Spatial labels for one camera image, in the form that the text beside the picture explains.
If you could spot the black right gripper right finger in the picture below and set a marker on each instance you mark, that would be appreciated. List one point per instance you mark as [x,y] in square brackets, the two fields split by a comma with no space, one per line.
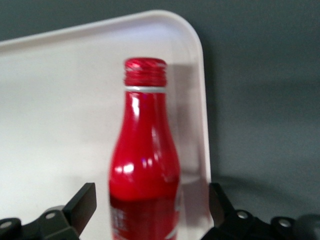
[222,210]

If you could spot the red coke bottle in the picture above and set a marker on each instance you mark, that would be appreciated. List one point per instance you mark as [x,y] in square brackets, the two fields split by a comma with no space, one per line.
[145,150]

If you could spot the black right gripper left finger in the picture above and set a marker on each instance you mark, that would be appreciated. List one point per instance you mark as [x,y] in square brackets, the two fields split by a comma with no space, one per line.
[77,212]

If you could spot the beige plastic tray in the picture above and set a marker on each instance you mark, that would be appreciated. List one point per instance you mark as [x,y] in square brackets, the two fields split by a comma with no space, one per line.
[62,112]

